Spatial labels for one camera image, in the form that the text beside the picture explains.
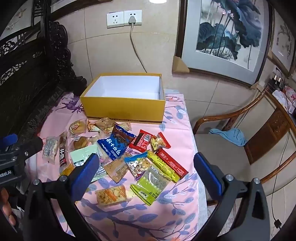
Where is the rice bar yellow red label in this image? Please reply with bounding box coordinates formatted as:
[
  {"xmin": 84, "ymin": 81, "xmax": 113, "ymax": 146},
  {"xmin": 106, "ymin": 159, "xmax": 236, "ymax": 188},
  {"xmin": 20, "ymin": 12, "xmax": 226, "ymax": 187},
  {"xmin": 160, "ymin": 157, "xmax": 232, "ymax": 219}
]
[{"xmin": 104, "ymin": 122, "xmax": 132, "ymax": 135}]

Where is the white labelled clear packet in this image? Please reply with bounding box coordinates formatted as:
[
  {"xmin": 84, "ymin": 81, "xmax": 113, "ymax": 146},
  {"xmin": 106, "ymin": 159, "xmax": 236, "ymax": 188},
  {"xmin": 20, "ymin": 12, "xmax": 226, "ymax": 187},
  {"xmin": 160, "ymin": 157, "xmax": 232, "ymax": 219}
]
[{"xmin": 91, "ymin": 160, "xmax": 109, "ymax": 183}]

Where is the long yellow snack packet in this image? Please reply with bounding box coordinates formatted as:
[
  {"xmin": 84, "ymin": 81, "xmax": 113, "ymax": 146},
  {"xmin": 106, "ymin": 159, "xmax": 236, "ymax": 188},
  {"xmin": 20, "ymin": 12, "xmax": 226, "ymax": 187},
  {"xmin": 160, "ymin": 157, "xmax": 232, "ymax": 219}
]
[{"xmin": 147, "ymin": 151, "xmax": 180, "ymax": 183}]

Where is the orange cracker packet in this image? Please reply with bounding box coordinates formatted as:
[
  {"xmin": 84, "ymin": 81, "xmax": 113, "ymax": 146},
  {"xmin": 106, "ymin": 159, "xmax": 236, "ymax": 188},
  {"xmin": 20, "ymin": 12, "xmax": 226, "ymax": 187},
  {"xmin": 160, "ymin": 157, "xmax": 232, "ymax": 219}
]
[{"xmin": 95, "ymin": 184, "xmax": 129, "ymax": 207}]

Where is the wooden armchair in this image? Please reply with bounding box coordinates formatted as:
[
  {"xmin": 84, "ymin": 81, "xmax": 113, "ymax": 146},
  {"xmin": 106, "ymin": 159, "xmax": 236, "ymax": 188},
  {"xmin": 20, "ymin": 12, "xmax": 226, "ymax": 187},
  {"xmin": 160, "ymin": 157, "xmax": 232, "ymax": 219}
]
[{"xmin": 192, "ymin": 86, "xmax": 296, "ymax": 207}]

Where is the power strip with plugs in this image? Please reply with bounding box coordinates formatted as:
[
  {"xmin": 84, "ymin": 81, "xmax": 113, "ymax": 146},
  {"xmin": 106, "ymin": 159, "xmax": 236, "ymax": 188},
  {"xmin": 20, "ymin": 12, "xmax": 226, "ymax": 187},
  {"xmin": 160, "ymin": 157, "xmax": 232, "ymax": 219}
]
[{"xmin": 269, "ymin": 72, "xmax": 285, "ymax": 91}]

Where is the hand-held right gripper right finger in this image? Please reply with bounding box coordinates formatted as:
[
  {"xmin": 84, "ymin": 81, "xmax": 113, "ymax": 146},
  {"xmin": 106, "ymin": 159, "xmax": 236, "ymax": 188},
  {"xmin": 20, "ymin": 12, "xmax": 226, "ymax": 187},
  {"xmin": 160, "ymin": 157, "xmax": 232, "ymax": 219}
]
[{"xmin": 193, "ymin": 153, "xmax": 271, "ymax": 241}]

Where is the blue cloth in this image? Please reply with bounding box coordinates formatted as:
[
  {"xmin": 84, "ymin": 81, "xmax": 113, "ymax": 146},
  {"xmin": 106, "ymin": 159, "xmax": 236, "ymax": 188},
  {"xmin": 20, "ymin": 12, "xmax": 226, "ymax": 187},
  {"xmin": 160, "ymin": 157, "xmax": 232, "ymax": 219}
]
[{"xmin": 209, "ymin": 128, "xmax": 248, "ymax": 146}]

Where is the orange white snack packet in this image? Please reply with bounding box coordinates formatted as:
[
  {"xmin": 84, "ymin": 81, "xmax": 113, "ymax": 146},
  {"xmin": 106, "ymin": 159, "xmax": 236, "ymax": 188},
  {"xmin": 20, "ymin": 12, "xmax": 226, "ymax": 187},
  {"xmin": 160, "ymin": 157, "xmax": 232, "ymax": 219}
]
[{"xmin": 87, "ymin": 119, "xmax": 102, "ymax": 133}]

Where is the round pastry red label packet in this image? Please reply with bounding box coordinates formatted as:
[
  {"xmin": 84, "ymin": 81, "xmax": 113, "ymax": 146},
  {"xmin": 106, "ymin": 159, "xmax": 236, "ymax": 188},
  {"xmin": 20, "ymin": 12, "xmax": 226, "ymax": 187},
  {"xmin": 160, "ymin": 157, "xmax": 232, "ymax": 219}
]
[{"xmin": 69, "ymin": 119, "xmax": 87, "ymax": 135}]

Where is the pink printed tablecloth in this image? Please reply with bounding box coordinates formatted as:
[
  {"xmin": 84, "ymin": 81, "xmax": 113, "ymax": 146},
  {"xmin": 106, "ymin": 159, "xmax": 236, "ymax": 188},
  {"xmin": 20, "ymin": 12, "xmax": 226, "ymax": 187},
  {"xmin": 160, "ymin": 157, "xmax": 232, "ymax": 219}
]
[{"xmin": 25, "ymin": 89, "xmax": 208, "ymax": 241}]

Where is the framed lotus painting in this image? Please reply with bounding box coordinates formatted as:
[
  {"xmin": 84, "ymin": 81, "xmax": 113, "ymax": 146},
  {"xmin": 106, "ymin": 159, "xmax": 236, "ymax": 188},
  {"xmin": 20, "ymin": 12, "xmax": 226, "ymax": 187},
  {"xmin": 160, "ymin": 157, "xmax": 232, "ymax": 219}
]
[{"xmin": 174, "ymin": 0, "xmax": 274, "ymax": 87}]

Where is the pale green packet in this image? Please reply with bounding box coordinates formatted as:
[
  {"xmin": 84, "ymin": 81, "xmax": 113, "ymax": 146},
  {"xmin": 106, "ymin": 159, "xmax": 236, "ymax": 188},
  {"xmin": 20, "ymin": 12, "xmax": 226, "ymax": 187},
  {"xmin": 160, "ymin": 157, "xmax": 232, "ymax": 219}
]
[{"xmin": 69, "ymin": 145, "xmax": 100, "ymax": 172}]

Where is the long red bar packet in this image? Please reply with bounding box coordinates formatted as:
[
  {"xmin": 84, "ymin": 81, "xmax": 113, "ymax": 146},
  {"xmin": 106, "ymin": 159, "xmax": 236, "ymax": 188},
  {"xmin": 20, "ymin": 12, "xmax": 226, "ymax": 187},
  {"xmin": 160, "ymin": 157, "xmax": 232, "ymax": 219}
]
[{"xmin": 155, "ymin": 148, "xmax": 189, "ymax": 179}]

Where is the yellow cake clear packet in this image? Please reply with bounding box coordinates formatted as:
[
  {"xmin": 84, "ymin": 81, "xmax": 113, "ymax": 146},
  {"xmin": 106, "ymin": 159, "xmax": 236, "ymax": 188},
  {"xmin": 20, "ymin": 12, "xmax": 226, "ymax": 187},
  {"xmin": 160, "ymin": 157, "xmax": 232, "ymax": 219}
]
[{"xmin": 69, "ymin": 136, "xmax": 90, "ymax": 151}]

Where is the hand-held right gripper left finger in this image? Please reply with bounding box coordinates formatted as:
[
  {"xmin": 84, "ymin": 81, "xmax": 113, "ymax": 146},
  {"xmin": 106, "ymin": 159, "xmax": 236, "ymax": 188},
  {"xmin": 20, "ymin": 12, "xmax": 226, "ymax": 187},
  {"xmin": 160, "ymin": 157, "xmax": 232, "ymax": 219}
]
[{"xmin": 23, "ymin": 153, "xmax": 102, "ymax": 241}]

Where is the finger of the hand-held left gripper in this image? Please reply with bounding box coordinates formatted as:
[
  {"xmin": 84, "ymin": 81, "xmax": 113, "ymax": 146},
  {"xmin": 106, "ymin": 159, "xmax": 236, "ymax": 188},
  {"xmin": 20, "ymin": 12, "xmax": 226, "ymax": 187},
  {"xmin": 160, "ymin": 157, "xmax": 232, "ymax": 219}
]
[
  {"xmin": 14, "ymin": 137, "xmax": 44, "ymax": 161},
  {"xmin": 0, "ymin": 134, "xmax": 18, "ymax": 147}
]

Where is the person's left hand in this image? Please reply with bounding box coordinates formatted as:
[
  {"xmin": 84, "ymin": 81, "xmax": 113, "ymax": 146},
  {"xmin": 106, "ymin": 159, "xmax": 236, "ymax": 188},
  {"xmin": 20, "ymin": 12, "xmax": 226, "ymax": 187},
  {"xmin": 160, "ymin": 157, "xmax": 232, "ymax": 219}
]
[{"xmin": 0, "ymin": 187, "xmax": 17, "ymax": 232}]

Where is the small orange packet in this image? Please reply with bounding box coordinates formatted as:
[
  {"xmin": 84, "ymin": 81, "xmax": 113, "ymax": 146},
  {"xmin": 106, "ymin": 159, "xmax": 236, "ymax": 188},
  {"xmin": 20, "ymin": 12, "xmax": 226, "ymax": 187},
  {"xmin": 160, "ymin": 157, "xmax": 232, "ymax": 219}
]
[{"xmin": 59, "ymin": 162, "xmax": 75, "ymax": 176}]

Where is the yellow cardboard box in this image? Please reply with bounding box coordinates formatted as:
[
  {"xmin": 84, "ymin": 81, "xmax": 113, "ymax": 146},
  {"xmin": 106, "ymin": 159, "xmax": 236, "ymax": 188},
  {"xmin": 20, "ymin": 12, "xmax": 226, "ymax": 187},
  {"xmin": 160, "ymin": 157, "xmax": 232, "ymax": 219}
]
[{"xmin": 80, "ymin": 73, "xmax": 166, "ymax": 125}]

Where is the framed picture pale paper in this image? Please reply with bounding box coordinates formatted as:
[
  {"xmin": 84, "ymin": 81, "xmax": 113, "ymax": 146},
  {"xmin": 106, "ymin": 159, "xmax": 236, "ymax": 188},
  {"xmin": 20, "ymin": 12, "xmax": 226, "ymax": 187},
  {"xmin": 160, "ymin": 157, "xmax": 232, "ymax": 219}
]
[{"xmin": 0, "ymin": 0, "xmax": 38, "ymax": 41}]

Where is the dark carved wooden furniture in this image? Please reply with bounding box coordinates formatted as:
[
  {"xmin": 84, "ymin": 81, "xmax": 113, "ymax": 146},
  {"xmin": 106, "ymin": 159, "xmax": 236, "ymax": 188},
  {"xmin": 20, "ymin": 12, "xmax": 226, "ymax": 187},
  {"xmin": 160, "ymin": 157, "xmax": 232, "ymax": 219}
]
[{"xmin": 0, "ymin": 0, "xmax": 87, "ymax": 149}]

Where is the brown wrapped snack packet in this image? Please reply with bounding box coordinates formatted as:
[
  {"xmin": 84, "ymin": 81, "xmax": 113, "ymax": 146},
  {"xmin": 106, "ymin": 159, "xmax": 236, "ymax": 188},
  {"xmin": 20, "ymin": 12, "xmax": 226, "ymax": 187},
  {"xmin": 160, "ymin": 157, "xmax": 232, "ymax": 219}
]
[{"xmin": 96, "ymin": 117, "xmax": 115, "ymax": 129}]

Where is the clear peanut candy packet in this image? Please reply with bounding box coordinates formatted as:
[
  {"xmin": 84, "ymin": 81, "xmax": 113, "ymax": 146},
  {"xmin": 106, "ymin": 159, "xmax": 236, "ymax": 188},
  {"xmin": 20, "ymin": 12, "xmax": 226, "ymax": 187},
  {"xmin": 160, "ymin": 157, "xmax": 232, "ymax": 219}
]
[{"xmin": 42, "ymin": 136, "xmax": 59, "ymax": 164}]

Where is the red dark snack packet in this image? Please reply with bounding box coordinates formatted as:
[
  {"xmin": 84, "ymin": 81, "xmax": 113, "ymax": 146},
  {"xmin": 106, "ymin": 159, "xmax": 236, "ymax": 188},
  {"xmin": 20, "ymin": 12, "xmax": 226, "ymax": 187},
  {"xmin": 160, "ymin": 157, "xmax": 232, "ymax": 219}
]
[{"xmin": 128, "ymin": 130, "xmax": 154, "ymax": 153}]

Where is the dark brown bar packet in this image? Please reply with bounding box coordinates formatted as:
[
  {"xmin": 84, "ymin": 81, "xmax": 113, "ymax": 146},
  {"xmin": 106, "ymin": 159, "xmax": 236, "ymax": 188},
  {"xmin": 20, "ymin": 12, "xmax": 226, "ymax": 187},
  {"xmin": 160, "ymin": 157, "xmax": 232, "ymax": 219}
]
[{"xmin": 58, "ymin": 132, "xmax": 70, "ymax": 169}]

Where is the pink printed package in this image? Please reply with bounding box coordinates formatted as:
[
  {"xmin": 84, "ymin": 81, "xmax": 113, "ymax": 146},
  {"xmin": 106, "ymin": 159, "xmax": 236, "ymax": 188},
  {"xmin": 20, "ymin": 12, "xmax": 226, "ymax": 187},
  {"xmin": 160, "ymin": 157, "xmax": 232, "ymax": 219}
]
[{"xmin": 272, "ymin": 86, "xmax": 296, "ymax": 112}]

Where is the blue snack packet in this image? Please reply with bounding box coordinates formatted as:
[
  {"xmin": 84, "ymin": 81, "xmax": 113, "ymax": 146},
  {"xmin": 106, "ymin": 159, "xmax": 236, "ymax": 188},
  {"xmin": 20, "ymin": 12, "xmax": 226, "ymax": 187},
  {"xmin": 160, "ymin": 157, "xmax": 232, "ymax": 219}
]
[{"xmin": 97, "ymin": 124, "xmax": 137, "ymax": 161}]

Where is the grey plug with cable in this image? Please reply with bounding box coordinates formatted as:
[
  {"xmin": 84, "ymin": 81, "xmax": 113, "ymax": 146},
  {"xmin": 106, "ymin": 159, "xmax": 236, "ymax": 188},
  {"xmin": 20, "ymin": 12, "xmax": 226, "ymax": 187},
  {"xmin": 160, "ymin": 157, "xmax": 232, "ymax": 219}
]
[{"xmin": 127, "ymin": 13, "xmax": 148, "ymax": 73}]

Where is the green seed packet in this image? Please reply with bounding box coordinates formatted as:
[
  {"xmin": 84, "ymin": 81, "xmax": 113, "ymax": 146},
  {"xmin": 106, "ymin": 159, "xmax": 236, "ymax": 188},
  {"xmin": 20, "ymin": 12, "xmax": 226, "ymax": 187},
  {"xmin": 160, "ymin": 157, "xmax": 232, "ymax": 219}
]
[{"xmin": 130, "ymin": 166, "xmax": 173, "ymax": 207}]

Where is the red peanut packet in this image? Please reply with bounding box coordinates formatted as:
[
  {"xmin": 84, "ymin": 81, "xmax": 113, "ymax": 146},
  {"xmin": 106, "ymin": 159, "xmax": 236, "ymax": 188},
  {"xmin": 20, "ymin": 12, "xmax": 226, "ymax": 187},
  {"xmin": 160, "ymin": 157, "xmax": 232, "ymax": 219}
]
[{"xmin": 150, "ymin": 132, "xmax": 171, "ymax": 151}]

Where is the brown paper snack packet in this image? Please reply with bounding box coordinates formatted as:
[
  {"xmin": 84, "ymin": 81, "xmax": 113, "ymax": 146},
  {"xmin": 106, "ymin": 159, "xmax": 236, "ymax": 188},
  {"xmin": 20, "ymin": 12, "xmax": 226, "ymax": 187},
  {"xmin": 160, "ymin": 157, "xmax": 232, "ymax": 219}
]
[{"xmin": 103, "ymin": 153, "xmax": 132, "ymax": 183}]

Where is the white wall socket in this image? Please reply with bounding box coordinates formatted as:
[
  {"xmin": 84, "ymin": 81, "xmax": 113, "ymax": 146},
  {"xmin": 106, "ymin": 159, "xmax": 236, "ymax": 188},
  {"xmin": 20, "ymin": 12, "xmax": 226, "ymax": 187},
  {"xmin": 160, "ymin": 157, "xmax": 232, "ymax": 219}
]
[
  {"xmin": 124, "ymin": 10, "xmax": 142, "ymax": 26},
  {"xmin": 106, "ymin": 11, "xmax": 125, "ymax": 29}
]

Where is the black cable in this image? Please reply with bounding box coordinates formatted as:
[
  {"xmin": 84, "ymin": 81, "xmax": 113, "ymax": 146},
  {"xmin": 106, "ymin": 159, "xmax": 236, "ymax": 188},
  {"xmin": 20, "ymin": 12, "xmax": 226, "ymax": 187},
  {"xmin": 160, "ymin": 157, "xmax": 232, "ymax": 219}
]
[{"xmin": 270, "ymin": 130, "xmax": 292, "ymax": 230}]

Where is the blue yellow cartoon packet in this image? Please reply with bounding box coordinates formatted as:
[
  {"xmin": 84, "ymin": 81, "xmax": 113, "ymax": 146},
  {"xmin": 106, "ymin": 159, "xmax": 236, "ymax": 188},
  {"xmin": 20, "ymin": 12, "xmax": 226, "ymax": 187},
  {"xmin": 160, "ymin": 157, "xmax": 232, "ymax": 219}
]
[{"xmin": 124, "ymin": 152, "xmax": 151, "ymax": 181}]

